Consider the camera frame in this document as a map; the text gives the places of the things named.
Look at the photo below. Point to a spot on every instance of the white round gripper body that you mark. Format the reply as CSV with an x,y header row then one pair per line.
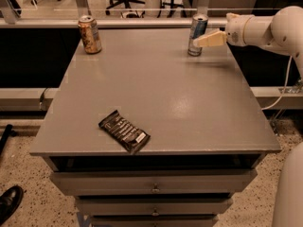
x,y
236,29

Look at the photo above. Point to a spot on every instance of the grey metal railing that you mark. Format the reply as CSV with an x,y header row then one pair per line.
x,y
103,24

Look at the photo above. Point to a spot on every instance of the silver blue redbull can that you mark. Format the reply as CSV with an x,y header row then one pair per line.
x,y
198,27

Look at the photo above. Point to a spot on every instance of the grey drawer cabinet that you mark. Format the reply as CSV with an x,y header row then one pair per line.
x,y
208,132

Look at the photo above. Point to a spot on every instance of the orange gold drink can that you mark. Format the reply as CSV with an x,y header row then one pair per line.
x,y
89,34

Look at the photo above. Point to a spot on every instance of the black leather shoe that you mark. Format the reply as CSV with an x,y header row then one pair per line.
x,y
9,202

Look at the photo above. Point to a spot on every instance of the black rxbar chocolate wrapper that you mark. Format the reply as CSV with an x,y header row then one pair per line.
x,y
124,132

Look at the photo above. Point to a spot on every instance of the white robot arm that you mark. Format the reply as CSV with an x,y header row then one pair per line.
x,y
281,33

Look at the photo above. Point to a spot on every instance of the black pole on floor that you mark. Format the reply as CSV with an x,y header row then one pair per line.
x,y
8,131

